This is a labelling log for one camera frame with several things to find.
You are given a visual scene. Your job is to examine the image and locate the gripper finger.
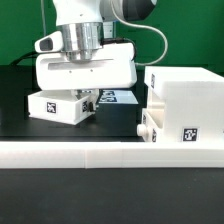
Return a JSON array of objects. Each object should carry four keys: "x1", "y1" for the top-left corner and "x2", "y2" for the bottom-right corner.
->
[
  {"x1": 70, "y1": 90, "x2": 80, "y2": 100},
  {"x1": 88, "y1": 89, "x2": 99, "y2": 112}
]

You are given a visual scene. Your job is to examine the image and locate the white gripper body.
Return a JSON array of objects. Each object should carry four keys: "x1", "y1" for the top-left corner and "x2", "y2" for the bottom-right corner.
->
[{"x1": 36, "y1": 43, "x2": 137, "y2": 90}]

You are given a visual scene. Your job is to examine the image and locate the white drawer box with knob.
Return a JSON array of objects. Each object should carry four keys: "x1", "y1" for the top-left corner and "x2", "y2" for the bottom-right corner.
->
[{"x1": 137, "y1": 108, "x2": 164, "y2": 143}]

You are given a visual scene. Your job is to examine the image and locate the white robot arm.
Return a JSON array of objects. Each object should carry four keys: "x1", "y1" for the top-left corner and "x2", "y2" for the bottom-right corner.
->
[{"x1": 35, "y1": 0, "x2": 157, "y2": 90}]

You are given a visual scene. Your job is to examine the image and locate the marker sheet on table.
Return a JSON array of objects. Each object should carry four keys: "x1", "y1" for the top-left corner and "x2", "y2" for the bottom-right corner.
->
[{"x1": 98, "y1": 90, "x2": 138, "y2": 104}]

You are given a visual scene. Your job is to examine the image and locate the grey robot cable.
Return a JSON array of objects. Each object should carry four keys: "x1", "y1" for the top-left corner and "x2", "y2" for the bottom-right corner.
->
[{"x1": 109, "y1": 0, "x2": 169, "y2": 67}]

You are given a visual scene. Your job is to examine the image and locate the white front barrier rail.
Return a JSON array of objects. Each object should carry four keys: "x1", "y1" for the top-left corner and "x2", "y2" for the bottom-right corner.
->
[{"x1": 0, "y1": 141, "x2": 224, "y2": 169}]

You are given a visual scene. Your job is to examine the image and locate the white drawer cabinet frame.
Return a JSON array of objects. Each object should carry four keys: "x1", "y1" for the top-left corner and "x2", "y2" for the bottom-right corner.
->
[{"x1": 144, "y1": 66, "x2": 224, "y2": 143}]

